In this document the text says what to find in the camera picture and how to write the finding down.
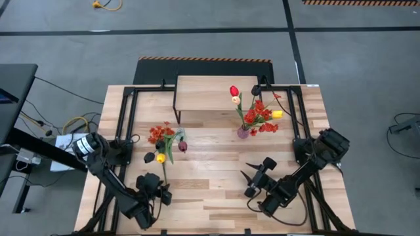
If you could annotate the white paper sign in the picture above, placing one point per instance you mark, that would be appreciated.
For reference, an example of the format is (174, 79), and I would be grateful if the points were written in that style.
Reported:
(65, 154)

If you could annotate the black desk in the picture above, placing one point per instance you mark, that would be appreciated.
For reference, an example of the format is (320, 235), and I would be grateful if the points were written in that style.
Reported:
(16, 98)

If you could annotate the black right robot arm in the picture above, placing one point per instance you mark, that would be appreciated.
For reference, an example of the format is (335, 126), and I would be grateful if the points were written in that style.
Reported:
(308, 167)

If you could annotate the cream artificial tulip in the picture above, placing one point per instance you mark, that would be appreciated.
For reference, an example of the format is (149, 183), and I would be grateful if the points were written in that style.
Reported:
(236, 100)

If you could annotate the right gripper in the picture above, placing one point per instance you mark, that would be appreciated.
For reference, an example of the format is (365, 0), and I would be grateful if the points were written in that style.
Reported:
(260, 178)

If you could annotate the black artificial tulip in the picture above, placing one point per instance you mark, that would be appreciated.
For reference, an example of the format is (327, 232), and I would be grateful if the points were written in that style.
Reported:
(159, 145)

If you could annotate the dark red artificial tulip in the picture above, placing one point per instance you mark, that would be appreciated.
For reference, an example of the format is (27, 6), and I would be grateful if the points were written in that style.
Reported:
(182, 146)

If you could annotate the clear ribbed glass vase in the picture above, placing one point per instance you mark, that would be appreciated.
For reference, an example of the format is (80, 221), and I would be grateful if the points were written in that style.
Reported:
(180, 133)

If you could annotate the artificial tulip green stem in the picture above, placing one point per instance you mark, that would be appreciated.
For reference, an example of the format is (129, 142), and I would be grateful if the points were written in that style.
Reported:
(256, 90)

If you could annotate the wooden shelf black frame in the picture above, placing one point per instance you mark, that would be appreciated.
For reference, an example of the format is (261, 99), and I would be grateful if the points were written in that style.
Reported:
(203, 93)

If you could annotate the orange artificial flower bunch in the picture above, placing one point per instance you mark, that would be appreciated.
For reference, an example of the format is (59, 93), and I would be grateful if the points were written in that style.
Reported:
(159, 132)
(259, 114)

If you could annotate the black mat striped edge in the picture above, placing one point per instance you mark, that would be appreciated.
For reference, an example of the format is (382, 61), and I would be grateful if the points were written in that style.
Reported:
(361, 2)
(154, 70)

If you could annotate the black table clamp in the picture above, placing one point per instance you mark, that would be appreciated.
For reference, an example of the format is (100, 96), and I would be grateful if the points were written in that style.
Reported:
(163, 232)
(248, 232)

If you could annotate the white power adapter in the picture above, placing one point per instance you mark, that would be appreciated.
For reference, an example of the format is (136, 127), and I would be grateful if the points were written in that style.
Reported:
(28, 157)

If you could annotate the pink ribbed glass vase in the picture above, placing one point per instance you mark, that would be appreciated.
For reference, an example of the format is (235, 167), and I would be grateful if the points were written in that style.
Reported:
(243, 132)

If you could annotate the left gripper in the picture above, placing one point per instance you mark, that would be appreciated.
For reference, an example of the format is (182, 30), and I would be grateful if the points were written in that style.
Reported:
(149, 183)

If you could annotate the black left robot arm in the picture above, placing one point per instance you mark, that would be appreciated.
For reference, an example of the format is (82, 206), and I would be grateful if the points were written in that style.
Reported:
(111, 183)

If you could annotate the yellow artificial tulip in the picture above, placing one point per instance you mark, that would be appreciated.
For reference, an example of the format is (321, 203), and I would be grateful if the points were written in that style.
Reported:
(277, 114)
(160, 158)

